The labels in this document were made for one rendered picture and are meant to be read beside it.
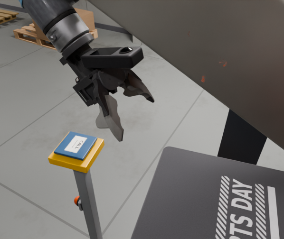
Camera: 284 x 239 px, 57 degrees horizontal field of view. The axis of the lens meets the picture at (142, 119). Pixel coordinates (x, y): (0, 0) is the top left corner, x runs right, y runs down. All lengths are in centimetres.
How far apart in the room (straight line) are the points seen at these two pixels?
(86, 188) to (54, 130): 155
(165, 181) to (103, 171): 131
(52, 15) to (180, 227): 53
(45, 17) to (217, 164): 59
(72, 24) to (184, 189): 49
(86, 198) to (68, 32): 66
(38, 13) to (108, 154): 172
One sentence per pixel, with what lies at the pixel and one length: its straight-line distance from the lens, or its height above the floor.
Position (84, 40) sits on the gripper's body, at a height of 135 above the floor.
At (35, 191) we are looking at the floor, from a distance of 204.
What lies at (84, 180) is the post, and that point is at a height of 82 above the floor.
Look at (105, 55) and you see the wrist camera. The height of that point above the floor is 134.
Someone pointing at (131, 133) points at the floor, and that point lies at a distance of 231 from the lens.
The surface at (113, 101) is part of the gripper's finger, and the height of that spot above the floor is 125.
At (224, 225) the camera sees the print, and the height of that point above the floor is 95.
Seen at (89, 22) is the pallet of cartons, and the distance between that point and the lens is 419.
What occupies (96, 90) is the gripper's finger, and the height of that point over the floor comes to 127.
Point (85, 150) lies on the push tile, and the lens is 82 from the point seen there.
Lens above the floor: 154
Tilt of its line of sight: 39 degrees down
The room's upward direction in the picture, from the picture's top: straight up
